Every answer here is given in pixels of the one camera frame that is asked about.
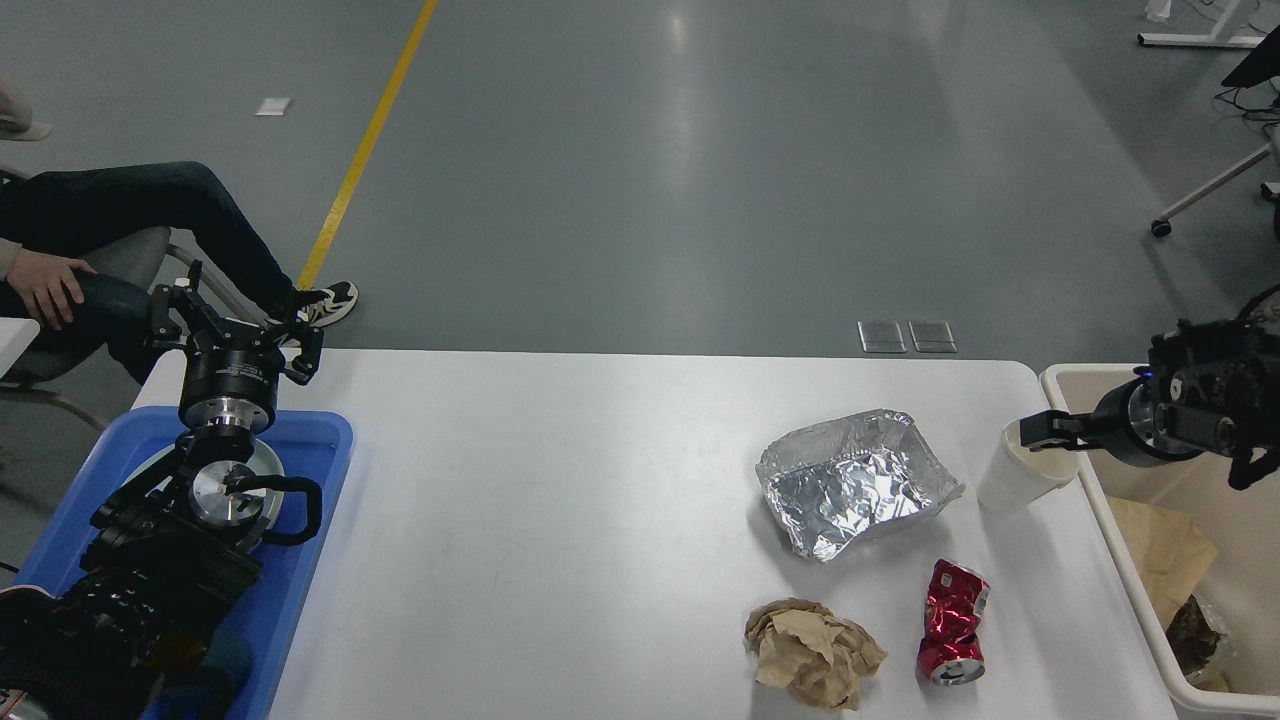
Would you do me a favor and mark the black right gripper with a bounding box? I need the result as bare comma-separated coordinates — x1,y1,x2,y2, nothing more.
1019,378,1201,468

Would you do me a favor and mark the seated person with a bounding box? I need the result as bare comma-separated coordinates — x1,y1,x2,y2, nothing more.
0,76,358,386

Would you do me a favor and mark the blue plastic tray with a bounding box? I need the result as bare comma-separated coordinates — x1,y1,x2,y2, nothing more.
0,405,355,720

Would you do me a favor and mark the crushed red can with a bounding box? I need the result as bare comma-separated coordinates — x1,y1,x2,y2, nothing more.
916,559,991,687

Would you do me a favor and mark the aluminium foil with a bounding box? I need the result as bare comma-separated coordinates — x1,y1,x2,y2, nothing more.
755,407,966,562

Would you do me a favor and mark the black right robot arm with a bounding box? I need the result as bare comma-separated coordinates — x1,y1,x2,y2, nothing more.
1015,286,1279,491

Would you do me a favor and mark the white paper cup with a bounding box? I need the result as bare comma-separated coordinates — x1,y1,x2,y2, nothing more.
975,420,1080,515

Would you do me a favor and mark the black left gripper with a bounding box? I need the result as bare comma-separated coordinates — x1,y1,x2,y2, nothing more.
145,278,326,433

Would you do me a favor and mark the beige plastic bin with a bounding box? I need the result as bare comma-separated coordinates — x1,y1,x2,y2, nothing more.
1041,363,1280,717

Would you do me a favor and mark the floor outlet plate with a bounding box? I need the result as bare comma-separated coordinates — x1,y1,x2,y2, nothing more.
858,322,959,354

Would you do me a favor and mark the white desk frame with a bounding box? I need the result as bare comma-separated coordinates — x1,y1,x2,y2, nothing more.
1135,1,1277,50

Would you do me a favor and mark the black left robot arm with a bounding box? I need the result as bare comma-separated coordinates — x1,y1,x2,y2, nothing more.
3,272,323,719

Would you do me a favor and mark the brown paper bag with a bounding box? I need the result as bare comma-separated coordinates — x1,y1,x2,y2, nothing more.
1107,496,1219,630

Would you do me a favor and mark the white chair base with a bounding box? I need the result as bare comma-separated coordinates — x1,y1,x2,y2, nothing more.
1149,123,1279,240

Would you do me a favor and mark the crumpled brown paper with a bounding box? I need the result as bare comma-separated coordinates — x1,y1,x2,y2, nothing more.
742,597,888,714

